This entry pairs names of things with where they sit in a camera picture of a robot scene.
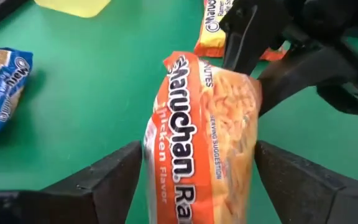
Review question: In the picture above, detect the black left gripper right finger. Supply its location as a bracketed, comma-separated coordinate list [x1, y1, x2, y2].
[254, 139, 358, 224]

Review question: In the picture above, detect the yellow plastic bin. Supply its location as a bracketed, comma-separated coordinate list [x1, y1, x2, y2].
[33, 0, 112, 19]

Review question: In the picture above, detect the blue noodle packet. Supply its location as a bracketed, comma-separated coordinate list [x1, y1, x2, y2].
[0, 46, 34, 141]

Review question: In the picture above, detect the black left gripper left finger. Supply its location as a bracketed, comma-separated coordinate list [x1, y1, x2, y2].
[0, 140, 143, 224]

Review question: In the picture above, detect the green table mat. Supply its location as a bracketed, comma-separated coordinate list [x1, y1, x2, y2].
[0, 0, 358, 224]

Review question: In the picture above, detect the orange chicken noodle packet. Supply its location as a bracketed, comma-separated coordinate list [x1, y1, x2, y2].
[193, 0, 288, 62]
[143, 51, 263, 224]

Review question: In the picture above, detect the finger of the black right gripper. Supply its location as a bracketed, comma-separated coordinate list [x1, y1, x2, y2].
[219, 0, 291, 75]
[259, 48, 357, 116]

